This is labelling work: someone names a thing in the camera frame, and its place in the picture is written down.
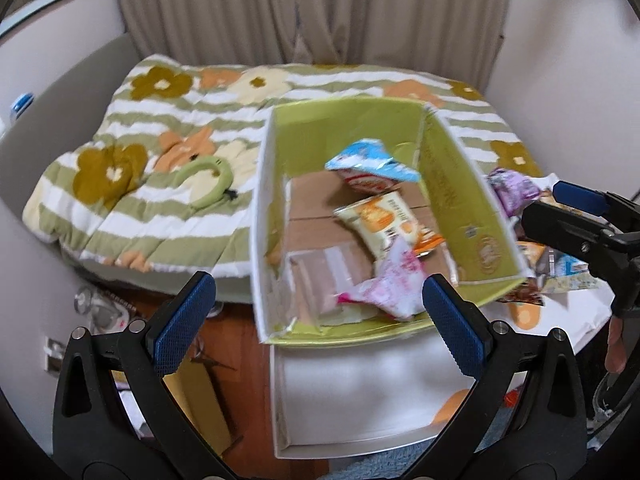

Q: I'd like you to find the blue white large snack bag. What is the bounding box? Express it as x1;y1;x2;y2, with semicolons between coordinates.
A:
536;248;600;295

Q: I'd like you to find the yellow brown chips bag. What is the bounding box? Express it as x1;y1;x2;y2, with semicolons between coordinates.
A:
497;240;546;307

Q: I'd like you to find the blue white wall device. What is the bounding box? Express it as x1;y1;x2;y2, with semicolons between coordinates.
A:
10;92;35;124

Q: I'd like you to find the person's right hand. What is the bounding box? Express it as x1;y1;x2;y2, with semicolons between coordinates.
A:
605;316;627;374

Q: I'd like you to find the green cardboard box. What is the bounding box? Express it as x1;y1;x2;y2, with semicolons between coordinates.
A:
250;98;526;347

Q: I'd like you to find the grey headboard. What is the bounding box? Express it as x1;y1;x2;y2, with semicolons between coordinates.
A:
1;34;141;217

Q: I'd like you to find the purple snack bag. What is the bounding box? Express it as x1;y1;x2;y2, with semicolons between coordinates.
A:
487;168;540;218

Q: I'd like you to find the white pink snack bag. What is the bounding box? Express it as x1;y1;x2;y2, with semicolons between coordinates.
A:
336;237;426;322

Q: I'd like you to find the beige curtain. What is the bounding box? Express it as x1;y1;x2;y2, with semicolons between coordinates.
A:
118;0;509;88

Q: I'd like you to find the orange white snack bag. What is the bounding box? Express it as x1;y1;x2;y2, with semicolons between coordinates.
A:
333;192;445;260

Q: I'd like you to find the green plush ring toy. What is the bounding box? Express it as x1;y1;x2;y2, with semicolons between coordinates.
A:
172;155;233;210

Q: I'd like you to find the floral striped quilt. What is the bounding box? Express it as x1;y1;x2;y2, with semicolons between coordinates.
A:
22;54;540;278

